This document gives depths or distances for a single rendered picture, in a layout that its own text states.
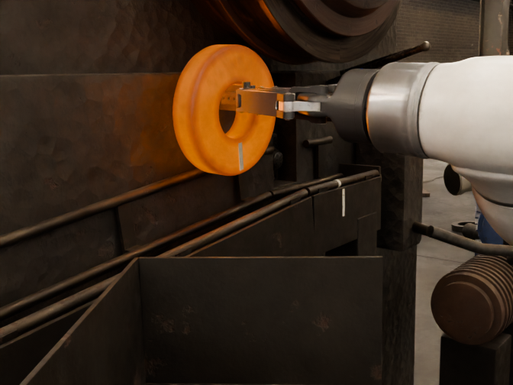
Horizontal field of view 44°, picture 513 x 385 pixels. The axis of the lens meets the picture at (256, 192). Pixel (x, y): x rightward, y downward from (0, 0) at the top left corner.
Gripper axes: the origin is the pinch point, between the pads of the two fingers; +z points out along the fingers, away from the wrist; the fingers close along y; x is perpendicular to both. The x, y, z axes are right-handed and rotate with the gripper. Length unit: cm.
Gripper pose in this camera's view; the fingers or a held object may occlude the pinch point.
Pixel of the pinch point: (228, 96)
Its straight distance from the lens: 76.6
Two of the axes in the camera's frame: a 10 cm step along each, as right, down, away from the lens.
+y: 6.2, -1.6, 7.7
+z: -7.8, -1.4, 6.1
